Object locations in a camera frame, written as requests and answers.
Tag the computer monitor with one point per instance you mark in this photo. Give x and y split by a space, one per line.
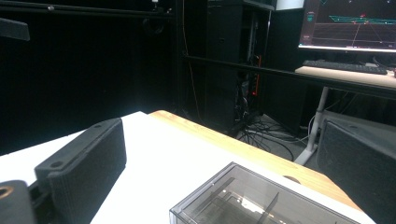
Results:
348 23

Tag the white table mat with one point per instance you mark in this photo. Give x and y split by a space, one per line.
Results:
149 165

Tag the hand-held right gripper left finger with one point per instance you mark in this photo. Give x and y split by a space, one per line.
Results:
84 168

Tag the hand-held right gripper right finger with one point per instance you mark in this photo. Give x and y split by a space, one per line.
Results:
358 168

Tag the white desk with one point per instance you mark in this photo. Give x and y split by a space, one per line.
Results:
348 79

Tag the black metal frame bar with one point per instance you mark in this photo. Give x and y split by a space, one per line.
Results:
280 73

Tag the black server rack cabinet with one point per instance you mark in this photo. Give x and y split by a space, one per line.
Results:
230 62

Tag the clear smoky plastic storage box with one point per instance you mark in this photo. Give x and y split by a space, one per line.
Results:
249 199

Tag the black horizontal stand bar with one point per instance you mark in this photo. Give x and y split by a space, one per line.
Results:
84 11

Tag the black keyboard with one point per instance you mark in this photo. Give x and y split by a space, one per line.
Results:
344 66

